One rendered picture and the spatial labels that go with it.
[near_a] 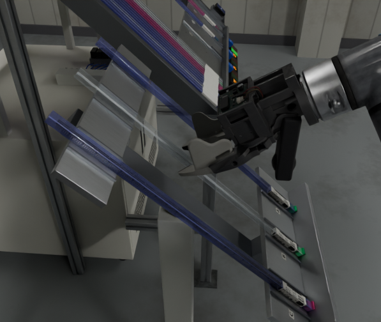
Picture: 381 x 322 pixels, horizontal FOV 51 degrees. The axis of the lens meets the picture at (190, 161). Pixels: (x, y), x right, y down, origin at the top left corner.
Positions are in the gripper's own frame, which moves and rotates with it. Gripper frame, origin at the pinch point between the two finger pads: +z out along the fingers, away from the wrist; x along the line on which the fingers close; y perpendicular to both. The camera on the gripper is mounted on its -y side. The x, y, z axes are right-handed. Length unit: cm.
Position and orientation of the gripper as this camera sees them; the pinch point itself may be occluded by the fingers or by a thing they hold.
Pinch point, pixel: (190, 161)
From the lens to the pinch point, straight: 62.3
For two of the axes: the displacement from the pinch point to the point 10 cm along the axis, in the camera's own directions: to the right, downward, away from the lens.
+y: -5.1, -6.9, -5.1
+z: -8.6, 3.5, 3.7
